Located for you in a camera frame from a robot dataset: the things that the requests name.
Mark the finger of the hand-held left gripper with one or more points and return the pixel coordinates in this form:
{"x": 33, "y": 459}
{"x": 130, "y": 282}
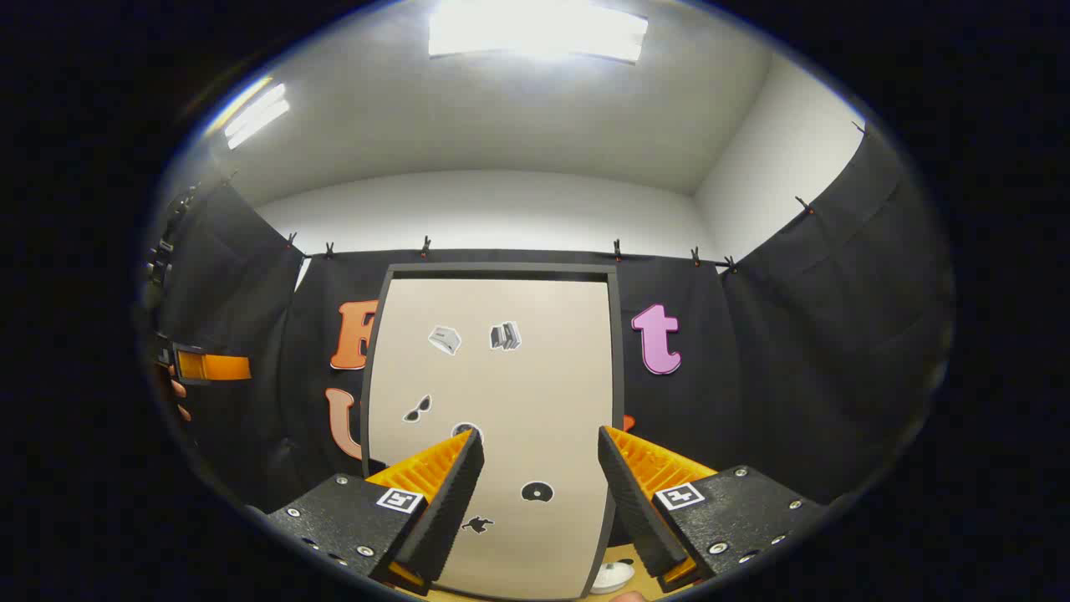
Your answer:
{"x": 221, "y": 368}

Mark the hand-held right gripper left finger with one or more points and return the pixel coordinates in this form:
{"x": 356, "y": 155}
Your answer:
{"x": 451, "y": 510}

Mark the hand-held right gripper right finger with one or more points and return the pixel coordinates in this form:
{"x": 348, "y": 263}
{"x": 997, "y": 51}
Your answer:
{"x": 639, "y": 510}

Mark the beige cabinet door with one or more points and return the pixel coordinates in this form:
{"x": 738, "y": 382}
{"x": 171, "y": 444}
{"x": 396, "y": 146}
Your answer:
{"x": 535, "y": 393}

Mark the grey cabinet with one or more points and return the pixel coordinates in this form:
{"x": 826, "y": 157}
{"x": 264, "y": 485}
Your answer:
{"x": 501, "y": 270}

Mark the white lidded ceramic pot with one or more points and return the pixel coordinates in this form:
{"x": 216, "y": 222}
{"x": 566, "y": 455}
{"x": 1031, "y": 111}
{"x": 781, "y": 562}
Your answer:
{"x": 612, "y": 577}

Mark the narrow ceiling strip light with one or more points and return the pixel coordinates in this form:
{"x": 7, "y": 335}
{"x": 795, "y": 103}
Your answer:
{"x": 257, "y": 115}

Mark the black backdrop cloth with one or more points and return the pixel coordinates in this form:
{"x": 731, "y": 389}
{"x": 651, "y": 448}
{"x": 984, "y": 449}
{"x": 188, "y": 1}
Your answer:
{"x": 794, "y": 359}

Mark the row of black cloth clips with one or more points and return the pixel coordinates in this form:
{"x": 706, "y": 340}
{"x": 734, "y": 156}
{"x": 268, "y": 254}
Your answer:
{"x": 425, "y": 245}

